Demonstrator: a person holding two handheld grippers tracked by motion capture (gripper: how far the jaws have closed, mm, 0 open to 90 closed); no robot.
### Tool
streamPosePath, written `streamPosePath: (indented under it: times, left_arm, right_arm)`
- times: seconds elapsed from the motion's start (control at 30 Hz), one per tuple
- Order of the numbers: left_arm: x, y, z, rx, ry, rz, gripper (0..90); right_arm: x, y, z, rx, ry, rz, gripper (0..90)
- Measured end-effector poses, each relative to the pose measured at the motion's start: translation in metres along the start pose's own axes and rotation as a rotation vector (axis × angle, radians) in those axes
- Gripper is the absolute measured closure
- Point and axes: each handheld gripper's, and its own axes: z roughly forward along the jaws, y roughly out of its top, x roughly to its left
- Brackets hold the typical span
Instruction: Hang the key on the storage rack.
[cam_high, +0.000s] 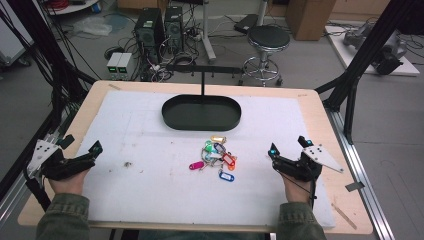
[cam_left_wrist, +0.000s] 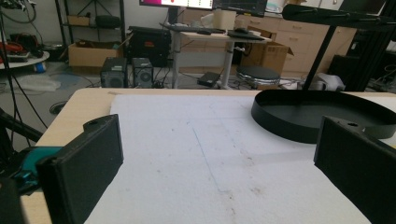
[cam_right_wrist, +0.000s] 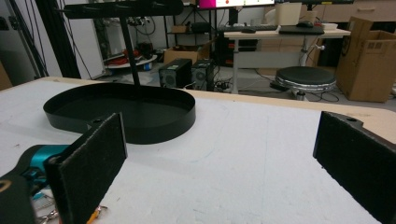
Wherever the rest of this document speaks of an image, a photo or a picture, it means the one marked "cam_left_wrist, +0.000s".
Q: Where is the clear plastic bag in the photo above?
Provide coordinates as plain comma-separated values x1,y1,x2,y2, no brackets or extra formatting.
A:
14,74,62,93

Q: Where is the open cardboard box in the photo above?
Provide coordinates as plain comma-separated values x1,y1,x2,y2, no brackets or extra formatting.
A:
240,26,294,77

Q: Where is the blue tape roll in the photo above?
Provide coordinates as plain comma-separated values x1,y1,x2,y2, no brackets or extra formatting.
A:
33,62,48,75

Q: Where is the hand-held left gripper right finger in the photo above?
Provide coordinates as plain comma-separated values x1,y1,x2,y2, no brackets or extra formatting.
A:
313,115,396,224

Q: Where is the white cloth bundle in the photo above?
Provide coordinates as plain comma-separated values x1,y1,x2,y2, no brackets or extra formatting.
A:
310,72,347,92

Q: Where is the black round tray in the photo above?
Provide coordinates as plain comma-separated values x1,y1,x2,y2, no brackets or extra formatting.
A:
250,90,396,145

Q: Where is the black metal frame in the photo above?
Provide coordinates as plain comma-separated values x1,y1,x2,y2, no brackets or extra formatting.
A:
345,0,396,91

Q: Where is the monitor with dark screen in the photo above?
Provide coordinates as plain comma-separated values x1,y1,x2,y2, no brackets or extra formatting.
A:
212,0,268,18

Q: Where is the black bag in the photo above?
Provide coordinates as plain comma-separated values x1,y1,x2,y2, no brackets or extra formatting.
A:
94,14,122,30

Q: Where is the flat black box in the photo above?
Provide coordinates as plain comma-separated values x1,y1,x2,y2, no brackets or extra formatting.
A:
196,71,222,89

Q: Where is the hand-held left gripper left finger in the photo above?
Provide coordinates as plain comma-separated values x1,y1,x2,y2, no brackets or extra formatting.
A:
35,114,124,224

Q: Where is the black keyboard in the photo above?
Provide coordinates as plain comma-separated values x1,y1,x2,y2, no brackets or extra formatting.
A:
160,22,227,35

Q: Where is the black tripod stand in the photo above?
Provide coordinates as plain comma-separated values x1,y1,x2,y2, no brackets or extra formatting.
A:
0,6,49,162

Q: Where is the black round floor disc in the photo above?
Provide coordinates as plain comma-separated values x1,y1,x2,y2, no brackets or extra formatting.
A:
49,100,68,116

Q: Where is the monitor with pink screen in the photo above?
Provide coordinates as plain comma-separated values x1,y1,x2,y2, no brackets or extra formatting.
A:
138,0,215,10

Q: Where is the black mouse pad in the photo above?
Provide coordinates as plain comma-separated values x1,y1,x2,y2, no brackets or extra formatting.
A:
227,29,266,42

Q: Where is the teal plastic clamp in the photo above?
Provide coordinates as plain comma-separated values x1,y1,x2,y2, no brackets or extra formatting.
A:
12,146,64,195

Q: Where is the small cardboard box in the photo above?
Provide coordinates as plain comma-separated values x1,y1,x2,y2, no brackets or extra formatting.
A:
67,15,91,27

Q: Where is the round white table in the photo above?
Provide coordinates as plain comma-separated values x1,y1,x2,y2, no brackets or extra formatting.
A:
0,50,50,70

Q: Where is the black metal shelf rack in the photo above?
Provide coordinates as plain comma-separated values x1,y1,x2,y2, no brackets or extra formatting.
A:
54,0,127,62

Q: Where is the beige paper roll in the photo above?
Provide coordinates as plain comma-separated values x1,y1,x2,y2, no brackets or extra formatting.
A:
212,8,237,31

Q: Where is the large black equipment case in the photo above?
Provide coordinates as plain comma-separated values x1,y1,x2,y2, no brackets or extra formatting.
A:
126,25,173,68

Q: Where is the low wide cardboard box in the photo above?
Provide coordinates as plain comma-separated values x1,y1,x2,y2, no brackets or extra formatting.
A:
67,41,124,68

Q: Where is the wooden drawer cabinet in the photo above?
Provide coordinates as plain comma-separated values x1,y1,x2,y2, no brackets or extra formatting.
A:
182,8,358,77

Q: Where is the white office desk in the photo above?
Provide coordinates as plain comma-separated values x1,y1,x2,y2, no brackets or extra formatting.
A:
160,22,276,91

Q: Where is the white foam mat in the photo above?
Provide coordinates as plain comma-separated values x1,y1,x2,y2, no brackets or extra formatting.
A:
83,93,396,224

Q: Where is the black round stool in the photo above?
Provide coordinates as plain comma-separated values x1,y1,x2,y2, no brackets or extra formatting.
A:
235,65,281,91

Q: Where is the small black computer tower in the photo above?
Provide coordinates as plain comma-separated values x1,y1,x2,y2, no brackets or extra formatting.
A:
132,57,154,89
100,56,129,89

